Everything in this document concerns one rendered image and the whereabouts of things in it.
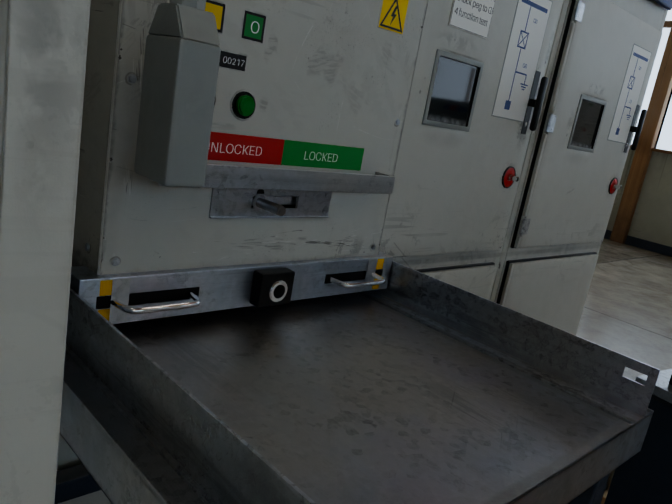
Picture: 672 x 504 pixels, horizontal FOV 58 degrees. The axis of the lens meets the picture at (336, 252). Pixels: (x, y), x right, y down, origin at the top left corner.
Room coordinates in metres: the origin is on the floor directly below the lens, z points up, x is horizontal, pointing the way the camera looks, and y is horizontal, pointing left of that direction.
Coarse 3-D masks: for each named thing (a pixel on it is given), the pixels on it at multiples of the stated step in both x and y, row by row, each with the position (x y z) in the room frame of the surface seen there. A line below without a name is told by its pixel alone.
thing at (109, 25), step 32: (96, 0) 0.71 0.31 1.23; (96, 32) 0.70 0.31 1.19; (96, 64) 0.70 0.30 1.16; (96, 96) 0.69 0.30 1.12; (96, 128) 0.69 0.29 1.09; (96, 160) 0.68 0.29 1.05; (96, 192) 0.68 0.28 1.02; (96, 224) 0.67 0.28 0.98; (384, 224) 1.02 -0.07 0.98; (96, 256) 0.67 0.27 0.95
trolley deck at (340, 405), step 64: (192, 320) 0.77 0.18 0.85; (256, 320) 0.81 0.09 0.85; (320, 320) 0.86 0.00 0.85; (384, 320) 0.91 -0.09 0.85; (64, 384) 0.55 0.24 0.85; (192, 384) 0.60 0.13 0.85; (256, 384) 0.62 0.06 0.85; (320, 384) 0.65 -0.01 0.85; (384, 384) 0.68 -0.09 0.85; (448, 384) 0.71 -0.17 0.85; (512, 384) 0.75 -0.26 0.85; (128, 448) 0.46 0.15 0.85; (256, 448) 0.50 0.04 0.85; (320, 448) 0.52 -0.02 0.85; (384, 448) 0.54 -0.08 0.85; (448, 448) 0.56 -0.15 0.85; (512, 448) 0.58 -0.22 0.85; (576, 448) 0.61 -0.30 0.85; (640, 448) 0.74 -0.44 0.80
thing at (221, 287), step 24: (264, 264) 0.83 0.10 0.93; (288, 264) 0.86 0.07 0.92; (312, 264) 0.89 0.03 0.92; (336, 264) 0.93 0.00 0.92; (360, 264) 0.97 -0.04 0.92; (384, 264) 1.01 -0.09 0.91; (72, 288) 0.65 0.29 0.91; (96, 288) 0.65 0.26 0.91; (144, 288) 0.69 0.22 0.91; (168, 288) 0.72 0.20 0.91; (192, 288) 0.74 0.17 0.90; (216, 288) 0.77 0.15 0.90; (240, 288) 0.80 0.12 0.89; (312, 288) 0.90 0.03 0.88; (336, 288) 0.93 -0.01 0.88; (360, 288) 0.98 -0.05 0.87; (384, 288) 1.02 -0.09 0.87; (168, 312) 0.72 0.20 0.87; (192, 312) 0.75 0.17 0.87
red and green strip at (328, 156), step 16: (224, 144) 0.77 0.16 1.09; (240, 144) 0.79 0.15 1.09; (256, 144) 0.81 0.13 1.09; (272, 144) 0.83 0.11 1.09; (288, 144) 0.85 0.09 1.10; (304, 144) 0.87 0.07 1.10; (320, 144) 0.89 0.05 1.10; (224, 160) 0.77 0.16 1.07; (240, 160) 0.79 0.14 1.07; (256, 160) 0.81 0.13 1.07; (272, 160) 0.83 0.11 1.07; (288, 160) 0.85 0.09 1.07; (304, 160) 0.87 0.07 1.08; (320, 160) 0.89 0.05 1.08; (336, 160) 0.91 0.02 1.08; (352, 160) 0.94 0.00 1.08
